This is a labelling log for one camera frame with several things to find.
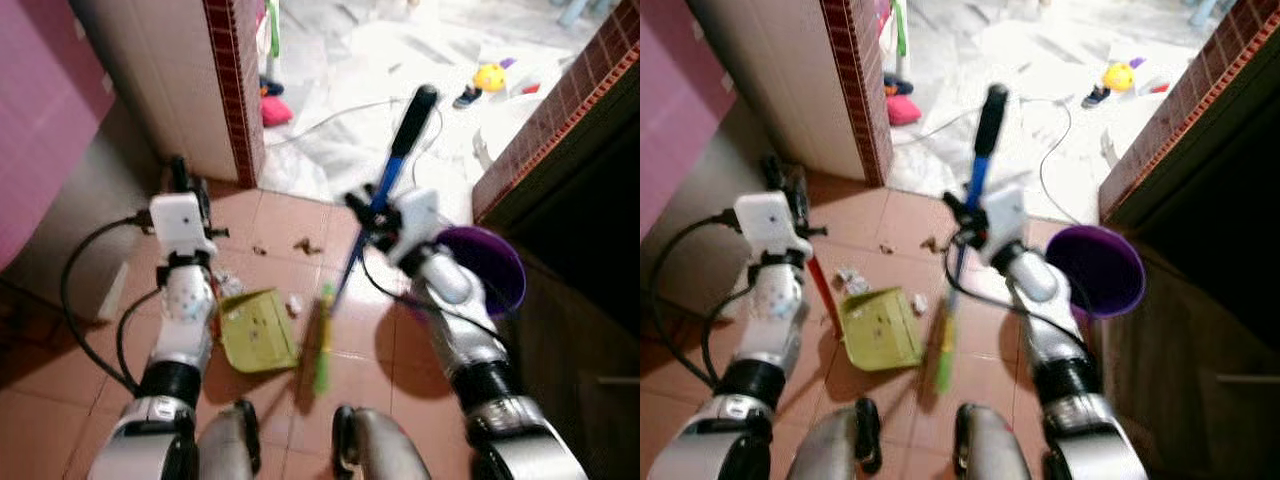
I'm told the blue handled green broom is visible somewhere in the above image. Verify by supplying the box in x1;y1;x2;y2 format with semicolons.
934;83;1010;395
312;85;442;397

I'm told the olive dustpan with red handle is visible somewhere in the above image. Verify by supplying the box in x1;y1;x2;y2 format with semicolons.
215;288;302;375
803;253;927;374

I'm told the grey metal cabinet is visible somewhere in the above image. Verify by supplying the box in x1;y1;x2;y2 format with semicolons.
0;95;171;326
640;95;796;331

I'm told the red tile door trim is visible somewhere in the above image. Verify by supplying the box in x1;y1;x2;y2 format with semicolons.
203;0;269;191
1098;0;1280;223
820;0;895;188
472;0;641;223

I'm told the pink foam panel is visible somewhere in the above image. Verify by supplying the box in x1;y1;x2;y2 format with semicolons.
640;0;738;238
0;0;117;271

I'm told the purple plastic bucket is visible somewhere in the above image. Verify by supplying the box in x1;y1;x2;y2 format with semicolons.
405;227;528;323
1045;225;1148;320

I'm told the grey robot right leg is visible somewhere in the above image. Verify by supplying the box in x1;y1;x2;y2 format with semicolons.
955;402;1033;480
332;404;434;480

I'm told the grey robot leg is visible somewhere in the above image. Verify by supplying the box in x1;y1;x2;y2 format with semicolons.
955;402;1033;480
195;400;264;480
785;398;884;480
332;404;434;480

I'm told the grey robot left leg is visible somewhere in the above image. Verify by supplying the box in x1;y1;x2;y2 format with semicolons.
195;400;264;480
785;398;884;480

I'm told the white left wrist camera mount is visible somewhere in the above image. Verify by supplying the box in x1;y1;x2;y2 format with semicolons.
149;192;217;257
734;190;811;264

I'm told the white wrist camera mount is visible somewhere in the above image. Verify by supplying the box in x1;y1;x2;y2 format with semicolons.
734;190;811;264
149;192;217;257
980;183;1029;267
385;187;444;267

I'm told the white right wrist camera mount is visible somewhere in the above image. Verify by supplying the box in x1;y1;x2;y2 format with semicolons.
385;187;444;267
980;183;1029;267

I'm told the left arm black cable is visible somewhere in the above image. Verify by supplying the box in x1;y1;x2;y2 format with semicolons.
645;210;761;391
58;215;166;396

